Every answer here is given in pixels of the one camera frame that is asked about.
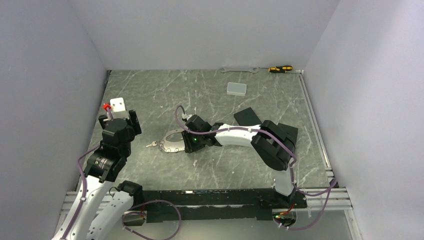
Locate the silver key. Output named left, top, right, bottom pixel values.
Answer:
left=145, top=141, right=160, bottom=148

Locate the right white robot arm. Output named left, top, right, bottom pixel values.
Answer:
left=177, top=114, right=299, bottom=208

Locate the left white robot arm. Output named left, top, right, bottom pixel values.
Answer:
left=53, top=110, right=144, bottom=240

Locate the grey plastic box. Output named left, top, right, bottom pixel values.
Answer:
left=226, top=82, right=247, bottom=97

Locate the black rectangular device box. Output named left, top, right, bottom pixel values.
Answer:
left=277, top=123, right=299, bottom=153

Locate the silver open-end wrench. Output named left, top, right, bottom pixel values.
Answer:
left=220, top=67, right=259, bottom=74

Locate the yellow black screwdriver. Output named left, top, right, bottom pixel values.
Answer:
left=260, top=65, right=294, bottom=74

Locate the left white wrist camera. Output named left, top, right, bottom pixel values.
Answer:
left=102, top=97, right=130, bottom=121

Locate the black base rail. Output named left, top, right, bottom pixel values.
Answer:
left=137, top=188, right=308, bottom=223

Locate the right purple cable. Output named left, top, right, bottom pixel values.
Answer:
left=174, top=105, right=338, bottom=232

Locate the aluminium frame rail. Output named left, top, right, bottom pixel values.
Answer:
left=299, top=74, right=363, bottom=240

